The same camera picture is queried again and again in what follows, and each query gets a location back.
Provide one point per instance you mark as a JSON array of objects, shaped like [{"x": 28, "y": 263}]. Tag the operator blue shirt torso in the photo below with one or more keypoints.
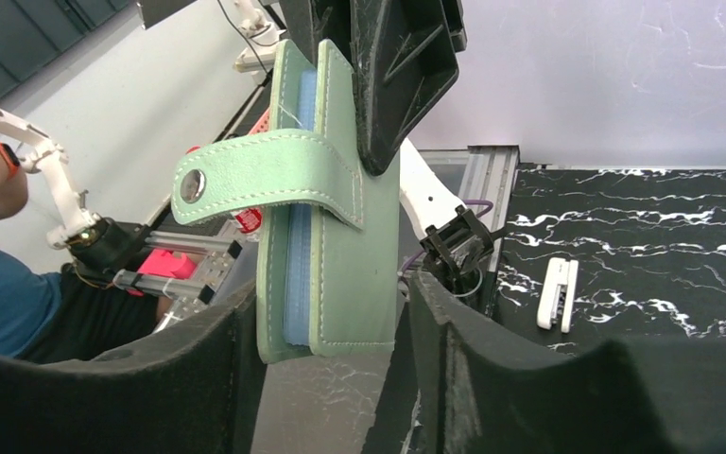
[{"x": 28, "y": 302}]

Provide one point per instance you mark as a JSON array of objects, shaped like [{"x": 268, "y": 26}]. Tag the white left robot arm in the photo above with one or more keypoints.
[{"x": 426, "y": 200}]

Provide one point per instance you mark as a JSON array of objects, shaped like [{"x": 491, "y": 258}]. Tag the white clip block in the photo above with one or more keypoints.
[{"x": 556, "y": 302}]

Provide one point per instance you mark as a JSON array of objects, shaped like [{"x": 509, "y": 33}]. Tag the mint green card holder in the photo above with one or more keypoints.
[{"x": 326, "y": 268}]

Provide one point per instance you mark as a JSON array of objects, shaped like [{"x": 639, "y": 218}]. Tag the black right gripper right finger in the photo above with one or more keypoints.
[{"x": 485, "y": 389}]

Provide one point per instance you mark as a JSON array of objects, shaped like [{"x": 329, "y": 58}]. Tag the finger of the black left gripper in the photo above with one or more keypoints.
[
  {"x": 311, "y": 21},
  {"x": 405, "y": 60}
]

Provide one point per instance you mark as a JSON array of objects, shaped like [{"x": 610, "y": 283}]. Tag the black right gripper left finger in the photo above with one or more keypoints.
[{"x": 194, "y": 387}]

